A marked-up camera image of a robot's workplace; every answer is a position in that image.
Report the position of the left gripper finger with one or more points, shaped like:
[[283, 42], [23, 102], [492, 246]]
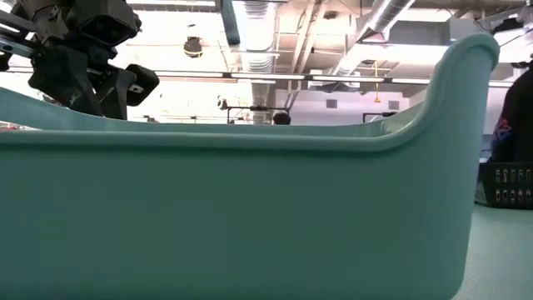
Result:
[[113, 96], [88, 102]]

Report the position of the light blue plastic bin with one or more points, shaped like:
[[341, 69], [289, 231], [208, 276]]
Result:
[[208, 216]]

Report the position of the black hanging ceiling dome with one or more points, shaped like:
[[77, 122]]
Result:
[[192, 46]]

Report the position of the dark teal bar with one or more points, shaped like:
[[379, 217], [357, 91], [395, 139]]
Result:
[[230, 21]]

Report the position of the black round object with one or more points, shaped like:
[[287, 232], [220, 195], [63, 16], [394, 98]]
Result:
[[282, 118]]

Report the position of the yellow hanging pendant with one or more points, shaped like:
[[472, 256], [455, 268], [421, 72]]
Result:
[[377, 93]]

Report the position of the grey ceiling ventilation box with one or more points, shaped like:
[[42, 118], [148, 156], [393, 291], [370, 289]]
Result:
[[420, 32]]

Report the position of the black plastic basket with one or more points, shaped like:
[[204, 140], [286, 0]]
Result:
[[506, 185]]

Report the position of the small black white camera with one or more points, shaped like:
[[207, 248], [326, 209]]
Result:
[[222, 103]]

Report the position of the ribbed silver air duct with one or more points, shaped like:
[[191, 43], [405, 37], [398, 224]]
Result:
[[256, 33]]

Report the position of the dark wall vent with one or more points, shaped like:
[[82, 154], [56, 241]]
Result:
[[393, 105], [331, 103]]

